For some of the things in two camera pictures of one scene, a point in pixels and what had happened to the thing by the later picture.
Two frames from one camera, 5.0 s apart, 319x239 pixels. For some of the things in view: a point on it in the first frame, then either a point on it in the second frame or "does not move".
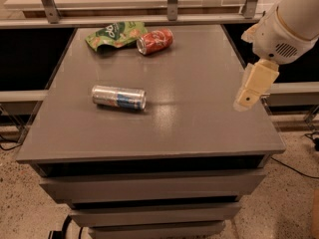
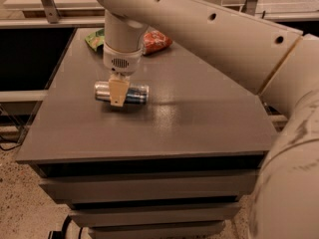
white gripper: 273,39 -> 122,62
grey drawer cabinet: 180,167 does not move
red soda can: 155,41 does not move
